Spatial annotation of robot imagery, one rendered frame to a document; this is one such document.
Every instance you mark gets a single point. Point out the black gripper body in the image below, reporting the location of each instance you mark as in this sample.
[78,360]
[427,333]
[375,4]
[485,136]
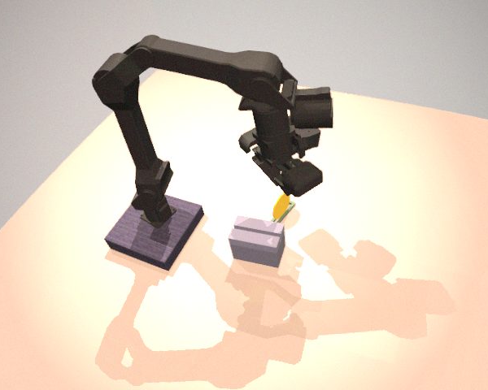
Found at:
[299,176]

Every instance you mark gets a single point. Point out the gold coin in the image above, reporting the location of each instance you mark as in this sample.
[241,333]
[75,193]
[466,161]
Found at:
[281,206]

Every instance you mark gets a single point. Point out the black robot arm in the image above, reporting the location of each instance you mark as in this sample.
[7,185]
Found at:
[255,75]

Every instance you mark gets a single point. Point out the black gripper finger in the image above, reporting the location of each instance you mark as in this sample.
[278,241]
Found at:
[271,172]
[278,179]

